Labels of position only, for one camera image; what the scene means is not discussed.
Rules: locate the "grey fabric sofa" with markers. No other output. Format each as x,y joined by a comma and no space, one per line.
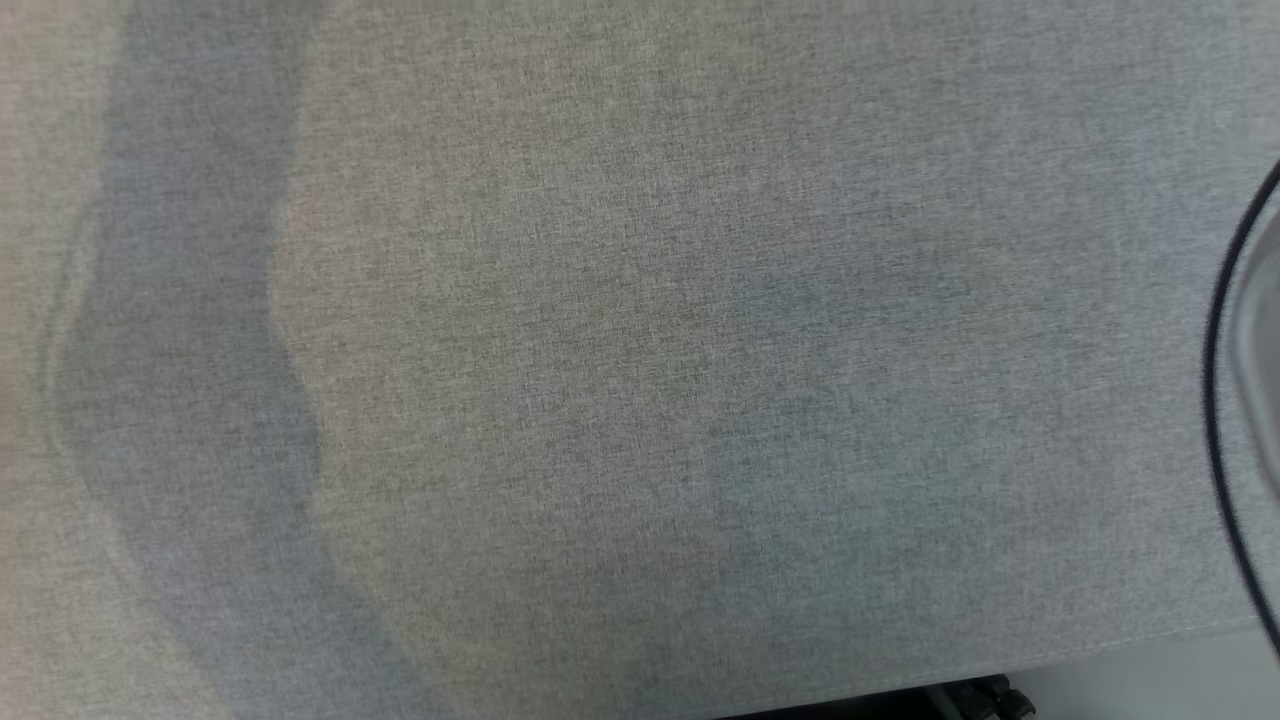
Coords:
600,350

